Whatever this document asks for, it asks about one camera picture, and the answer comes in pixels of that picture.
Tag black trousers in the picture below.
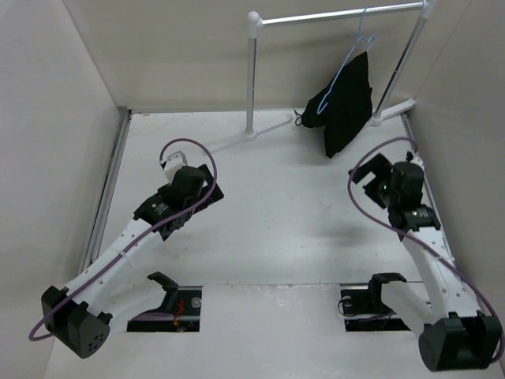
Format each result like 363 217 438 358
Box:
295 51 372 159

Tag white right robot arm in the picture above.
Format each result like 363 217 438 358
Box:
349 154 503 372

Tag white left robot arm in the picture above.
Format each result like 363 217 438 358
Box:
41 165 224 359

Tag white clothes rack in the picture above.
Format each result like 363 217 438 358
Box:
203 0 437 155

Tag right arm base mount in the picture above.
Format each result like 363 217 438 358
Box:
338 272 410 332

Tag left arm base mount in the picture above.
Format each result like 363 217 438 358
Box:
126 287 203 333

